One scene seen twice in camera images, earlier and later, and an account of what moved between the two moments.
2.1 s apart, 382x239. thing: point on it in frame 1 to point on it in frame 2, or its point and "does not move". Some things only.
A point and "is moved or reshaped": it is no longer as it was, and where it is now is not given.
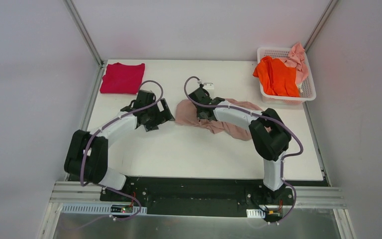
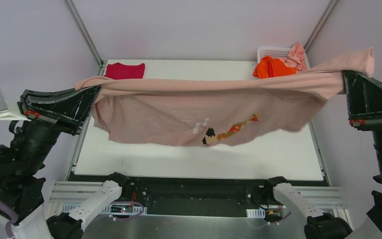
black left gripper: [159, 114] to [47, 118]
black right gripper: [198, 97] to [378, 122]
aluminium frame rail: [334, 196] does not move
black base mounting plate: [219, 196] does not move
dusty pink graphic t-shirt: [186, 113] is moved or reshaped
